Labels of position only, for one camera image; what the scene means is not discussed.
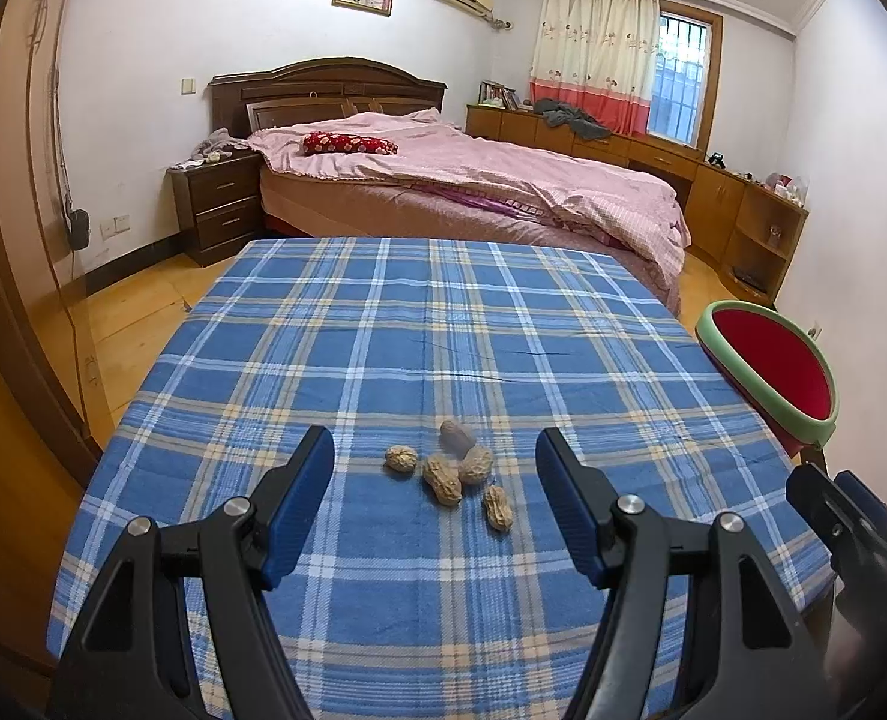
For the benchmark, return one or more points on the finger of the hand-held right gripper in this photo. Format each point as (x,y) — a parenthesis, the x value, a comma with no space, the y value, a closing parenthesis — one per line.
(875,514)
(826,514)

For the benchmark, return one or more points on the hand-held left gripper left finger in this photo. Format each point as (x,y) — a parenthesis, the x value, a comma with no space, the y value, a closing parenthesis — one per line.
(301,510)

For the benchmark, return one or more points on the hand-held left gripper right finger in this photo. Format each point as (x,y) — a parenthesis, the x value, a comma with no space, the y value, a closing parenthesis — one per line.
(571,510)

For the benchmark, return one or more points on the peanut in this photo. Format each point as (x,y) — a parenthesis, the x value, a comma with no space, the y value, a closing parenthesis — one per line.
(497,508)
(442,481)
(475,463)
(401,459)
(457,435)

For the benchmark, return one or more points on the red bin with green rim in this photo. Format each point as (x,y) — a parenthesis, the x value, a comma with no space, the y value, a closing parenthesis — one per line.
(773,360)

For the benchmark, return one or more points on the blue plaid tablecloth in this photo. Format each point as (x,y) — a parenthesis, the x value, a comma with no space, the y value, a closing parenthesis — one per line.
(413,330)

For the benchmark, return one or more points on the small glass ornament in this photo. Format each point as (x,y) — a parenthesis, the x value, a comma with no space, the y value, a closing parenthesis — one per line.
(776,235)

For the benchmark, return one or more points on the wooden corner shelf unit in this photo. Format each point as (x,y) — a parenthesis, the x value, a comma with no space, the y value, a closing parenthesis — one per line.
(751,225)

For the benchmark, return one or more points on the dark wooden nightstand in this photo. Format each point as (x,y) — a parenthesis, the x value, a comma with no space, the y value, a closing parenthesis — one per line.
(218,210)

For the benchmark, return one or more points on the bed with brown mattress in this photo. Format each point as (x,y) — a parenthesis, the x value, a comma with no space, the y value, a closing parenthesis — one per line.
(413,210)

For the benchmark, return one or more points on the small items on shelf unit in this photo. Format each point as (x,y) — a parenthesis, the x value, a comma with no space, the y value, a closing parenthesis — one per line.
(785,187)

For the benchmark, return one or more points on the pink duvet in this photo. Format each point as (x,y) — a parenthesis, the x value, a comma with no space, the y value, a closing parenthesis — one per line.
(488,165)

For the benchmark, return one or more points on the black charger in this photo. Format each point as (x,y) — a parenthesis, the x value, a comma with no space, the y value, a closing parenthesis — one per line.
(79,229)

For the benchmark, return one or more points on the long wooden desk cabinet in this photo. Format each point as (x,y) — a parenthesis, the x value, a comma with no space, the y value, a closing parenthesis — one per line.
(661,161)

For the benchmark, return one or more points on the red floral pillow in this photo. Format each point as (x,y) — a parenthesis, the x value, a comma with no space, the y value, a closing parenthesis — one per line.
(350,144)

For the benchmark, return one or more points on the small black desk item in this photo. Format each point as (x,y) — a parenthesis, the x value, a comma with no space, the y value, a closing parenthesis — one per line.
(715,160)

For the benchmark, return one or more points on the pile of light clothes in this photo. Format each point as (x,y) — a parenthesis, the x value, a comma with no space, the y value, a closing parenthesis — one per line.
(211,146)

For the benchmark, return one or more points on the grey clothes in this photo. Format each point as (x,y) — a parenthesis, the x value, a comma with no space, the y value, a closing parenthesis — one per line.
(571,118)

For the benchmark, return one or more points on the row of books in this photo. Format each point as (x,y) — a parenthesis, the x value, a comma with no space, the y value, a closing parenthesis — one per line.
(497,96)

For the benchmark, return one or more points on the dark wooden headboard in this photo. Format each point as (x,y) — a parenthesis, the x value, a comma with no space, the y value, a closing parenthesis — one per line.
(323,86)

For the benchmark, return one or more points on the wooden wardrobe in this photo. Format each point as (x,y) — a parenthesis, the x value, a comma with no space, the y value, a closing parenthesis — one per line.
(8,202)

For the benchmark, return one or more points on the cream and red curtain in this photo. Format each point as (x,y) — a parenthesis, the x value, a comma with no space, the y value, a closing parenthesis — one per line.
(593,52)

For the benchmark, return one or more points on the pair of white wall sockets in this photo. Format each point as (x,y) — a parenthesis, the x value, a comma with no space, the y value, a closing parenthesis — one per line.
(113,225)

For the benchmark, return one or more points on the white wall switch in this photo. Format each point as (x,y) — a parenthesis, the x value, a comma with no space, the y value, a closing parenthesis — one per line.
(187,86)

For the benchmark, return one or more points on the window with wooden frame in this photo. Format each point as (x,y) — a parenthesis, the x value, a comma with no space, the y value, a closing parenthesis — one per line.
(680,82)

